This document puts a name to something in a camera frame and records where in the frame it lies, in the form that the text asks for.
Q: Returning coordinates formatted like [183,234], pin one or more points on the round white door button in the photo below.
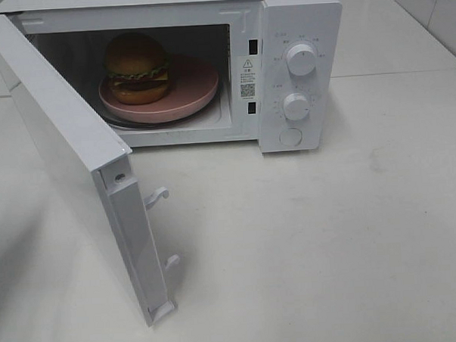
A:
[290,137]

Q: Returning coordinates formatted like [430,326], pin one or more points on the pink round plate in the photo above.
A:
[193,84]

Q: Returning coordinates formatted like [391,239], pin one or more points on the white microwave door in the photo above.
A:
[90,167]

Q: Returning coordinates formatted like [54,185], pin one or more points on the burger with lettuce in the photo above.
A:
[137,68]

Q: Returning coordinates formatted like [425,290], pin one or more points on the glass microwave turntable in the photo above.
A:
[207,116]

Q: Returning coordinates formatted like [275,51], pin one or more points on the lower white timer knob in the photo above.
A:
[296,106]

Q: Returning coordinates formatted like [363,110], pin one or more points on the white warning label sticker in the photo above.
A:
[247,77]

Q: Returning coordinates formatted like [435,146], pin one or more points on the white microwave oven body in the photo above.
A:
[72,35]

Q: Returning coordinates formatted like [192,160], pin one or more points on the upper white power knob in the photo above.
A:
[301,58]

